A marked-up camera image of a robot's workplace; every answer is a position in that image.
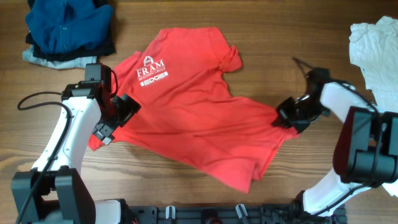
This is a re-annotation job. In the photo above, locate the red printed t-shirt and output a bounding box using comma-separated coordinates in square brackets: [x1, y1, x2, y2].
[88, 27, 300, 194]

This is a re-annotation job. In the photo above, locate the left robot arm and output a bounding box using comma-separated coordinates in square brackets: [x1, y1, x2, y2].
[12, 81, 140, 223]

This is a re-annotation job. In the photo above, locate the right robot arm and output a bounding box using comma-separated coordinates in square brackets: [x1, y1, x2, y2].
[259, 80, 397, 223]

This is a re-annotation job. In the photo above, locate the black folded garment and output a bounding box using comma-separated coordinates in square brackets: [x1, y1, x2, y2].
[25, 0, 115, 62]

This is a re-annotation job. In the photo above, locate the light grey folded garment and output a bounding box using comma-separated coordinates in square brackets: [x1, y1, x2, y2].
[22, 45, 97, 70]

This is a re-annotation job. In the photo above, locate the white t-shirt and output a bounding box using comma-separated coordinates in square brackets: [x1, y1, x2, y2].
[348, 16, 398, 198]

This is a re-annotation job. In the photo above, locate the right black cable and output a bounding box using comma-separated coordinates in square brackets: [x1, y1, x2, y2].
[291, 57, 386, 215]

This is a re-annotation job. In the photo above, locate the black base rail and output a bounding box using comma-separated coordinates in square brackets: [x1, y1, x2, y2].
[130, 204, 348, 224]

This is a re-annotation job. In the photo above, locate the right white rail clip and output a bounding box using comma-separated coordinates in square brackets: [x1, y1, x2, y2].
[235, 203, 248, 219]

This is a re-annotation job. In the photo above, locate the white rail clip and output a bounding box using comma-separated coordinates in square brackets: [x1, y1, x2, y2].
[165, 205, 176, 220]
[235, 203, 248, 219]

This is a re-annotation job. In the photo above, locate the left white rail clip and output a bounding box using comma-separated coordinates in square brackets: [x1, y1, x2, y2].
[165, 205, 176, 220]

